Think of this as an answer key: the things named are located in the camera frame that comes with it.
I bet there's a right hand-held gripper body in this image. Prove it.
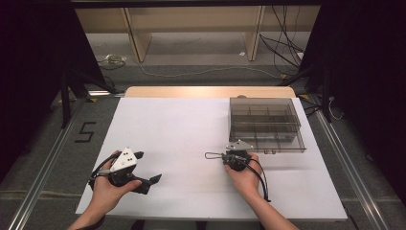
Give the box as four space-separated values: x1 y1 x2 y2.
222 139 255 173

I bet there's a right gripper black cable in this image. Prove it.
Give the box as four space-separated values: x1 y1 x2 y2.
237 156 272 203

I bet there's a black tripod stand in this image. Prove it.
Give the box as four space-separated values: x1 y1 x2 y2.
58 65 119 129
279 63 333 124

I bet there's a person's left hand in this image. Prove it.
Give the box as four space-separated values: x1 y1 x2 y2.
92 149 144 215

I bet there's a black curtain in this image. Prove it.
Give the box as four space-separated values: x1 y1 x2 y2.
299 0 406 207
0 0 107 181

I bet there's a white board sheet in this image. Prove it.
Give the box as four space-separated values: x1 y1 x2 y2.
75 97 349 221

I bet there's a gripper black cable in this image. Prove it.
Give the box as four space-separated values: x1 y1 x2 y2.
237 156 272 203
88 152 121 191

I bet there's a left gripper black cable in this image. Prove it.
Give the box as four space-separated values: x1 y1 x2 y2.
88 152 121 191

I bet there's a short aluminium rail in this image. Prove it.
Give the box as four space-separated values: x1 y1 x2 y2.
87 90 126 98

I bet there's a black frame bar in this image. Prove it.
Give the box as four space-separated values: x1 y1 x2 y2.
70 0 322 9

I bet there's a smoky transparent compartment storage box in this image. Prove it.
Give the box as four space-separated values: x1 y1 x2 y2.
229 97 307 155

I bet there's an aluminium floor rail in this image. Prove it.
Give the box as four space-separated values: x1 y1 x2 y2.
314 108 390 230
7 97 88 230

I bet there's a light wooden desk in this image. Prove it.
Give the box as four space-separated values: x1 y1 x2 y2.
75 6 322 63

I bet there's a short white cable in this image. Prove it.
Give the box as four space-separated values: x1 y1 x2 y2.
327 96 345 122

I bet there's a coiled pale cable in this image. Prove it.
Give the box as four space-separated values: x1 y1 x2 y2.
97 54 128 71

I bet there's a light wooden table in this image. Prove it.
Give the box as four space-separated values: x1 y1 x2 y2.
124 85 297 99

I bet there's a person's right hand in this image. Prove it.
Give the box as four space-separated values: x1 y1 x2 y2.
224 152 263 201

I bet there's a black floor cable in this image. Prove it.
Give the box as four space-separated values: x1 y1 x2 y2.
259 33 302 69
271 5 305 54

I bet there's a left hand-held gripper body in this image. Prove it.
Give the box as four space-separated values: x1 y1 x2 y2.
108 147 151 196

